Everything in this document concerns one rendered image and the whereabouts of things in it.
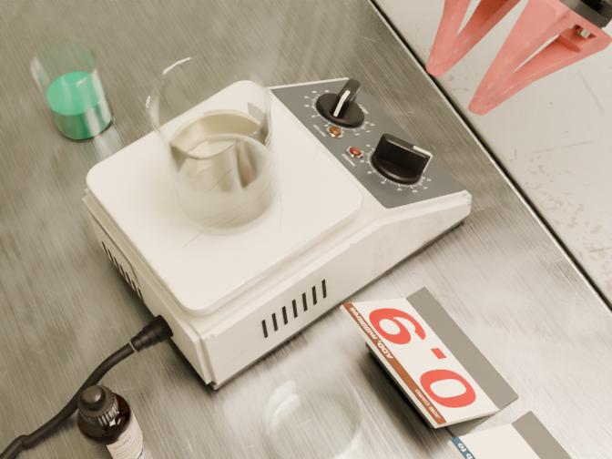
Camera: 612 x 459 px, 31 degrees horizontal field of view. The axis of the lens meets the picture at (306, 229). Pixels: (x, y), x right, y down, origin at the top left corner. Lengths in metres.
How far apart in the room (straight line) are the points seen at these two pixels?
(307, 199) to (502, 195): 0.16
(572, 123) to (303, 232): 0.24
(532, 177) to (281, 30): 0.22
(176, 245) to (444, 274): 0.18
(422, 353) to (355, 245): 0.07
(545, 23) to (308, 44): 0.28
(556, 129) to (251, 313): 0.26
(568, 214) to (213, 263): 0.24
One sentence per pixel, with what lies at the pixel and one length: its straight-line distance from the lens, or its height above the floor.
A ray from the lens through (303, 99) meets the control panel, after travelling 0.71.
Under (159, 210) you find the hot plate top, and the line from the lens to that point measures 0.63.
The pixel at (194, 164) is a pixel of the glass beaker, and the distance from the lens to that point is 0.56.
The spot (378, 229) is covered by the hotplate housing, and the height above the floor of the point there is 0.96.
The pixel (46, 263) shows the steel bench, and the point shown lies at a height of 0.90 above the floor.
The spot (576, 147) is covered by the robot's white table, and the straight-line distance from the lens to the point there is 0.76.
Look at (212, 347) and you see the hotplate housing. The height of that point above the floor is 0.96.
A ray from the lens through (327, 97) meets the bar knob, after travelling 0.71.
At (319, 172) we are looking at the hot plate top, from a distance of 0.63.
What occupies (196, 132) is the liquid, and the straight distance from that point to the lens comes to 0.61.
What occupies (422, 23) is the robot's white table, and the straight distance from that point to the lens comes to 0.83.
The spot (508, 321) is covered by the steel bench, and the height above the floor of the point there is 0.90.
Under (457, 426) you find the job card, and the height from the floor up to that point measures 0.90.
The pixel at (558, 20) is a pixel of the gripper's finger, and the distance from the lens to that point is 0.56.
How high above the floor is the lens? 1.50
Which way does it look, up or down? 56 degrees down
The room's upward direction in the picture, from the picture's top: 6 degrees counter-clockwise
